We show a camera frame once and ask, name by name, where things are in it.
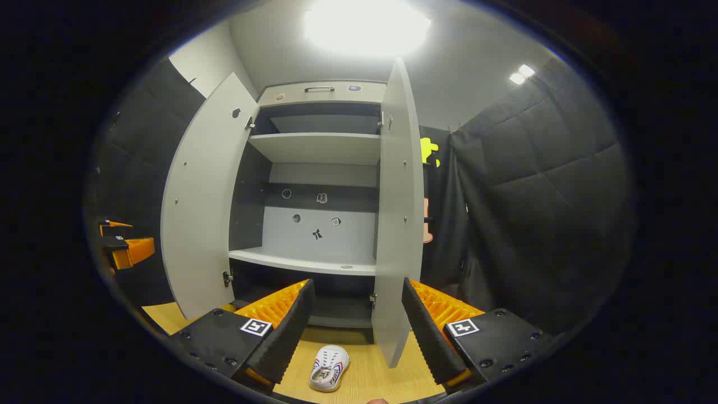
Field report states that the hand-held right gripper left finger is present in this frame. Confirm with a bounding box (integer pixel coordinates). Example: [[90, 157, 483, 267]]
[[167, 279, 316, 393]]

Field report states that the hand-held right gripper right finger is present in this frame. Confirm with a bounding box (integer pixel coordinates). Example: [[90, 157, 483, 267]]
[[402, 277, 553, 388]]

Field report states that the white shoe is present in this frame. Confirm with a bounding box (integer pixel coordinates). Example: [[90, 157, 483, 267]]
[[309, 345, 351, 392]]

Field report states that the grey shoe cabinet door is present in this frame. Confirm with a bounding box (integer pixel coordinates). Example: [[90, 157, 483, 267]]
[[371, 56, 425, 369], [160, 72, 260, 320]]

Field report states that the grey shoe cabinet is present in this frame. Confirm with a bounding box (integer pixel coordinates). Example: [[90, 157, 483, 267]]
[[229, 80, 388, 344]]

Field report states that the dark grey cabinet shelf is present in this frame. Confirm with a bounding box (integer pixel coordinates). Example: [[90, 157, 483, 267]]
[[307, 296, 374, 329]]

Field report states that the ceiling light panel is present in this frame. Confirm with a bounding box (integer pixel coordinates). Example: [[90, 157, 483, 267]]
[[303, 0, 432, 57], [509, 63, 536, 86]]

